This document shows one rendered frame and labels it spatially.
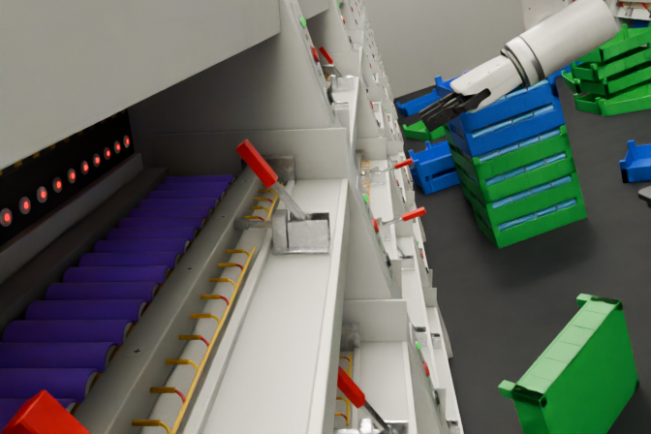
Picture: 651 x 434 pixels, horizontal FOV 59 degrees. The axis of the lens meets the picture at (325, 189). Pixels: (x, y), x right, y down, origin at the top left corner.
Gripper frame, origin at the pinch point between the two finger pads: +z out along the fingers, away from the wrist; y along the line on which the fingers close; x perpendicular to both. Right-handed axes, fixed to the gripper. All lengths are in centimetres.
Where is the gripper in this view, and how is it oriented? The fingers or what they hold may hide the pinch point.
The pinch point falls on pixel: (433, 116)
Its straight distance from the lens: 103.7
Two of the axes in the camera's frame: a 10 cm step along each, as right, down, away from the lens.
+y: -0.6, 3.2, -9.4
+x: 5.5, 8.0, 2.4
